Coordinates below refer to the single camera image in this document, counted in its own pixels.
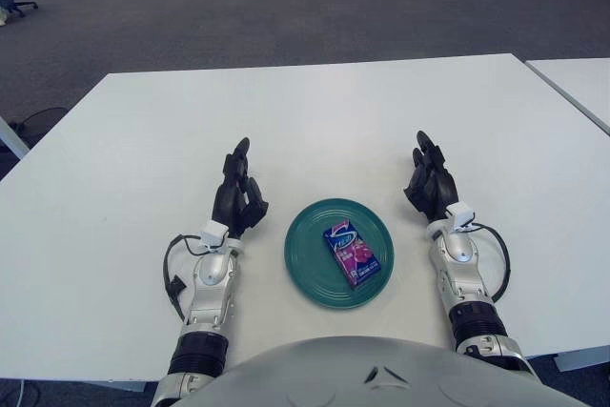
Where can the black office chair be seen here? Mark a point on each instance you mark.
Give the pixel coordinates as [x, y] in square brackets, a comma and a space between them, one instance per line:
[24, 6]

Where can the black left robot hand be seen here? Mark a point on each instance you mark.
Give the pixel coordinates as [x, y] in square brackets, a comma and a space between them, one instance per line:
[233, 202]

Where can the teal green round plate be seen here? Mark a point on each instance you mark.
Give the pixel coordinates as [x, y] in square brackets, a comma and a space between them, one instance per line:
[305, 259]

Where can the white table leg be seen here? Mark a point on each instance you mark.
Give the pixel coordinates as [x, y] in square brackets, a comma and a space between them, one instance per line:
[12, 137]

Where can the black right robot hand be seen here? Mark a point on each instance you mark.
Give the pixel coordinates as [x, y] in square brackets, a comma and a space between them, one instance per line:
[436, 188]

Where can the blue purple gum box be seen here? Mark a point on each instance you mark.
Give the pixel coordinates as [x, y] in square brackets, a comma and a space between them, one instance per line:
[352, 254]

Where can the grey robot torso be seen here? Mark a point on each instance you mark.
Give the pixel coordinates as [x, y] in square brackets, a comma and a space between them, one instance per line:
[333, 378]

